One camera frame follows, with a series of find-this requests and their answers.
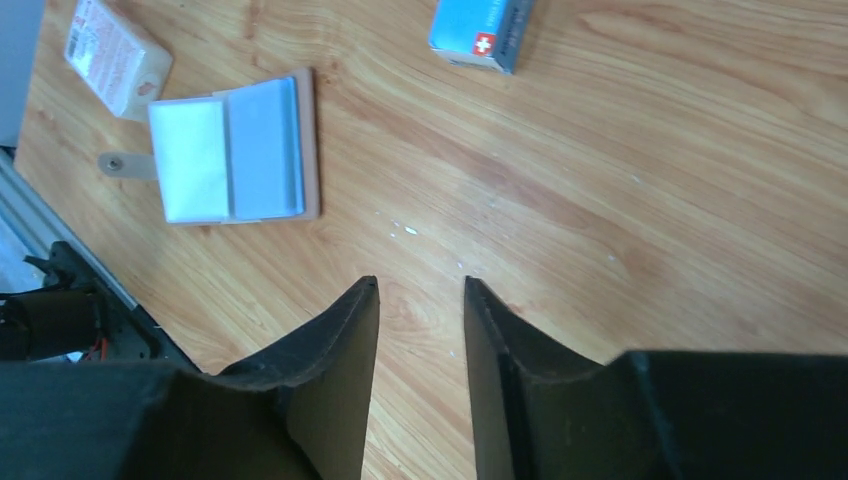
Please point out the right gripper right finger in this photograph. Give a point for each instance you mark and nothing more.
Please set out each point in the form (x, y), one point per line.
(542, 411)

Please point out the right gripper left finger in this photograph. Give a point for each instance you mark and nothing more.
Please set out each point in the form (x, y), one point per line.
(296, 409)

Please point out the pink leather card holder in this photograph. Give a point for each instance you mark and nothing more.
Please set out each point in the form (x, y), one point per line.
(244, 155)

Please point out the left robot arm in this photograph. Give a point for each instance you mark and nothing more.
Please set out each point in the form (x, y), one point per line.
(38, 325)

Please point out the blue toothpaste box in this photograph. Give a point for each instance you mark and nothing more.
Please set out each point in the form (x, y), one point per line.
(484, 34)

